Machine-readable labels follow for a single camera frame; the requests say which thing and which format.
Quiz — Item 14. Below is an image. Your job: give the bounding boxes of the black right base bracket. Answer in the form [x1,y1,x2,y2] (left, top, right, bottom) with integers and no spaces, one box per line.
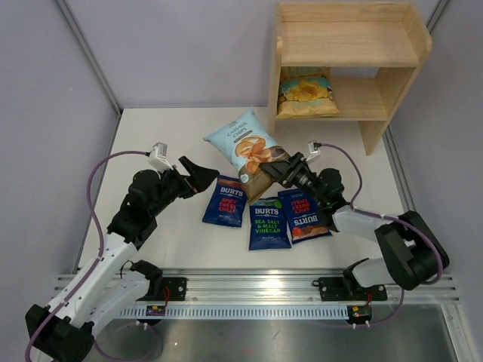
[312,277,388,302]

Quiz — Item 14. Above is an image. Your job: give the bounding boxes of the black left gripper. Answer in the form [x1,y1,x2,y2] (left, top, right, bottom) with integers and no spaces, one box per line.
[149,157,219,217]

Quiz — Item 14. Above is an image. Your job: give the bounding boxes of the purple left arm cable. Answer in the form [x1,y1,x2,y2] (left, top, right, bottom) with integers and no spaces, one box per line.
[24,149,163,362]

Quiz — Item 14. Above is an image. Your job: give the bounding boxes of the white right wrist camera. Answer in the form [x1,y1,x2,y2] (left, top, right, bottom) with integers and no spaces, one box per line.
[305,141,321,164]

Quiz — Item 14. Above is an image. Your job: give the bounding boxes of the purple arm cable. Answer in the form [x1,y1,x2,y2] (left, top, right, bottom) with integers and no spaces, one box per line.
[24,149,163,362]
[320,143,445,329]

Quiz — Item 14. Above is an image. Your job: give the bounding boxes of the upside-down Burts spicy chilli bag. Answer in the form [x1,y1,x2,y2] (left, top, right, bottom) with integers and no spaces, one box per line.
[278,189,331,244]

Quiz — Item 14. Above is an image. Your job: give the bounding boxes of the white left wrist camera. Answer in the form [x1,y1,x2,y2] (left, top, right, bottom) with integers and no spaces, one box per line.
[146,143,174,173]

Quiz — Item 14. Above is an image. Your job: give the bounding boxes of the wooden two-tier shelf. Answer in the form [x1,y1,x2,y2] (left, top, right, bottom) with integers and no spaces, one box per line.
[266,2,432,155]

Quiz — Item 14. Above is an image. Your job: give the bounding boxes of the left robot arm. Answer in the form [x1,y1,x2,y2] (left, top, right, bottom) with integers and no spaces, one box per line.
[24,152,219,361]

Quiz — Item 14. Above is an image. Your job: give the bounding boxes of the black left base bracket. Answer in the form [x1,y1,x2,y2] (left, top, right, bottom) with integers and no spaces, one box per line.
[145,277,188,302]

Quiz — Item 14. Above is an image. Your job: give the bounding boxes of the light blue cassava chips bag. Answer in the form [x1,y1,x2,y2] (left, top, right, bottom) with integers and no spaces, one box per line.
[204,108,290,204]

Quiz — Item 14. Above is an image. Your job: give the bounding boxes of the blue Burts sea salt bag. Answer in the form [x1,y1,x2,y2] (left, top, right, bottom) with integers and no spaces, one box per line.
[249,197,291,251]

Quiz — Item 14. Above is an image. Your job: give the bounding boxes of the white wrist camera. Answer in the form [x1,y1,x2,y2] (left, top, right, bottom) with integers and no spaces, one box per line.
[146,143,174,173]
[305,141,321,164]

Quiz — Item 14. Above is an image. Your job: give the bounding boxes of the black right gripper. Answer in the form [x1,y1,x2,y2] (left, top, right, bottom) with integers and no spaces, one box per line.
[260,152,327,206]

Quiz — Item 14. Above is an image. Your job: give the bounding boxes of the black base bracket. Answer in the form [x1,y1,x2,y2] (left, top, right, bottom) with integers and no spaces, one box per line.
[145,277,188,302]
[312,277,388,302]

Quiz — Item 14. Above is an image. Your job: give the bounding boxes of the aluminium mounting rail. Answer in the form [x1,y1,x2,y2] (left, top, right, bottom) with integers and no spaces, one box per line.
[52,268,460,302]

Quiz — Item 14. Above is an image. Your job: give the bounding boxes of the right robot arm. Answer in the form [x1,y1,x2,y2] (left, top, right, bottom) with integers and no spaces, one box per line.
[260,152,450,300]

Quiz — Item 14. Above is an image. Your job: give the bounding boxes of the white slotted cable duct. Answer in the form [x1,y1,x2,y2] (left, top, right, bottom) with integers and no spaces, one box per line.
[118,305,349,321]

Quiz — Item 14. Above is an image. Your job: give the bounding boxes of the blue Burts spicy chilli bag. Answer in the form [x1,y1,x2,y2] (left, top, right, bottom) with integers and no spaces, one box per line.
[202,175,248,228]

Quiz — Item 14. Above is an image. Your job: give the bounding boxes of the tan kettle chips bag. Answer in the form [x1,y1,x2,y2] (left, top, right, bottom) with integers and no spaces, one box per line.
[277,66,340,119]

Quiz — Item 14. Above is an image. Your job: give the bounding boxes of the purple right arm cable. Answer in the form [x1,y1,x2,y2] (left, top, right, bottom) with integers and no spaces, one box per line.
[320,143,445,329]

